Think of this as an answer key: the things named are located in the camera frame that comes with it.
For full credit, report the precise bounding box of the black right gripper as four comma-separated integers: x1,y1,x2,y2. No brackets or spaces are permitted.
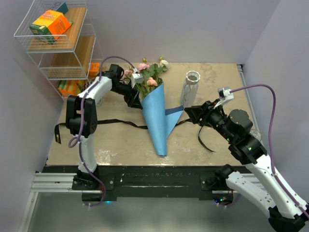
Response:
184,98,235,143

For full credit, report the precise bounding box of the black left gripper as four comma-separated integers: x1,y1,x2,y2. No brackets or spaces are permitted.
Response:
112,79,143,109

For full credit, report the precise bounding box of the pink rose stem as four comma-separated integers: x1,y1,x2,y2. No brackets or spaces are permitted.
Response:
120,69,136,84
135,58,163,99

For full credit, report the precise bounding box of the blue wrapping paper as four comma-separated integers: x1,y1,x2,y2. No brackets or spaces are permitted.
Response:
141,84,184,156

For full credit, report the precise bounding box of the black printed ribbon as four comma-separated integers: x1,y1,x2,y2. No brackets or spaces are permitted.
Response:
54,118,215,153

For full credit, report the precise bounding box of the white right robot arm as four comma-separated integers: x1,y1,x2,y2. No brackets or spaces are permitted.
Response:
185,101,309,232

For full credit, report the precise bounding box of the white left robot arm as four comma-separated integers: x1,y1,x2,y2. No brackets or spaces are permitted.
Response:
66,64,142,189

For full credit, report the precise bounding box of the white ribbed ceramic vase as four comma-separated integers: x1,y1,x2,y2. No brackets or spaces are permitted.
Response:
180,71,200,108

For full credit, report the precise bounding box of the white rose stem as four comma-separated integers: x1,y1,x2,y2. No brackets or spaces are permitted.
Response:
154,57,169,77

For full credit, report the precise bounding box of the purple zigzag scrubber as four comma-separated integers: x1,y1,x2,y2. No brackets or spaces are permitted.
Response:
82,80,91,91

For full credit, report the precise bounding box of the small orange box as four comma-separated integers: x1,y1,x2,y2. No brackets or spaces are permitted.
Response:
88,62,100,77

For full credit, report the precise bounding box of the orange yellow sponge pack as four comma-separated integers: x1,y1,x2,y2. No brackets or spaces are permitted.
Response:
57,80,84,98

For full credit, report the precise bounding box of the orange green carton box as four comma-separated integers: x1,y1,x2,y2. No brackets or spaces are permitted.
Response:
29,10,73,44

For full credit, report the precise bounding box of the teal box on shelf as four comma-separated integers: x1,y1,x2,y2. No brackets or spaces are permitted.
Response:
56,2,68,15

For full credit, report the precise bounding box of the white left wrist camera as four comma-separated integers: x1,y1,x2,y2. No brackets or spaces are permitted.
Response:
130,73,144,88

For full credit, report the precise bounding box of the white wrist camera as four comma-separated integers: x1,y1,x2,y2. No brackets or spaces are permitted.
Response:
214,87,234,108
130,73,144,88

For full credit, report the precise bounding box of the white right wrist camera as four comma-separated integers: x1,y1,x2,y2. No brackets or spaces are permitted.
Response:
214,87,234,108

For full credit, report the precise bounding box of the white wire wooden shelf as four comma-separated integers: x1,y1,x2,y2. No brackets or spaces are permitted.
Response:
14,0,103,100

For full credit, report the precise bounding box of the aluminium frame rail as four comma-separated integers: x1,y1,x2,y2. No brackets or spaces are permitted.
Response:
18,63,295,232

